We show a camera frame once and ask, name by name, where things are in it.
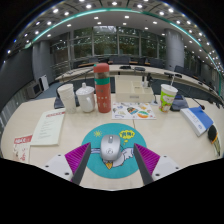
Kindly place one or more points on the grey box monitor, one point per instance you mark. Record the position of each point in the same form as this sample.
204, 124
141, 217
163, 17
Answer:
34, 90

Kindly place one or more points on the colourful sticker sheet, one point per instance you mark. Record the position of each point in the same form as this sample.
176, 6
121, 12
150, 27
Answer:
133, 111

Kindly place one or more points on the white leaning panel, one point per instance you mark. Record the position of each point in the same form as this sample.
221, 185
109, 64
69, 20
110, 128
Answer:
44, 82

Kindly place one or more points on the long curved conference desk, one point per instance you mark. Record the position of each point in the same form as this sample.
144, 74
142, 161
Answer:
116, 69

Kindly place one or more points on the beige organizer box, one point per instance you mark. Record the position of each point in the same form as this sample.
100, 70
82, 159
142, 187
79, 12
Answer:
133, 96

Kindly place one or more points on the row of dark chairs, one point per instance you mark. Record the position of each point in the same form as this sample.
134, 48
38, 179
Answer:
120, 60

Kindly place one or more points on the green-print paper cup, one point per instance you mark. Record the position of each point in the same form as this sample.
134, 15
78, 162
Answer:
167, 98

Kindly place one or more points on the stack of white paper cups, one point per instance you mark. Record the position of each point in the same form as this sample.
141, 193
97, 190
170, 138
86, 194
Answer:
67, 98

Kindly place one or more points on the cream paper document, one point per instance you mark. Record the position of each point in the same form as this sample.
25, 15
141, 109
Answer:
48, 128

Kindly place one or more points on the black-and-yellow tool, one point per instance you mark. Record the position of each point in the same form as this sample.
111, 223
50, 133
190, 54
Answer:
213, 135

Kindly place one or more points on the white lidded mug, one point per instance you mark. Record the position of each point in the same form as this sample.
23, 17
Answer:
85, 100

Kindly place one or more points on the group of ceiling lights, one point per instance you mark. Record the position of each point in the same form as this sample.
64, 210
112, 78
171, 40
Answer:
114, 3

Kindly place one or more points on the red thermos bottle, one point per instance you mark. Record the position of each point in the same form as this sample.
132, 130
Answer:
102, 93

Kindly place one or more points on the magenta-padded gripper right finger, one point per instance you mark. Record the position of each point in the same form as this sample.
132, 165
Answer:
166, 165

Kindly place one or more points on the black gooseneck desk microphone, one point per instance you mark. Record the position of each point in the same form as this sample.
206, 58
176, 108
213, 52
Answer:
179, 104
57, 103

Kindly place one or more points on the red-and-white fan print brochure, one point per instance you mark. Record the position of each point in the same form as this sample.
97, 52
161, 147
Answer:
22, 150

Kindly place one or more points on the round teal cartoon mouse pad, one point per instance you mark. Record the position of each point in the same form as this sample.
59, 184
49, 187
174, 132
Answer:
110, 171

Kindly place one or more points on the blue-and-white book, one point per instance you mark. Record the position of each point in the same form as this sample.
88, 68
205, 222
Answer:
196, 121

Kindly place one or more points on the silver computer mouse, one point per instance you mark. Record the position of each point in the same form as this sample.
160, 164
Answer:
110, 148

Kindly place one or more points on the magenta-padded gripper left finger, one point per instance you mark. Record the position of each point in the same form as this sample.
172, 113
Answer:
56, 165

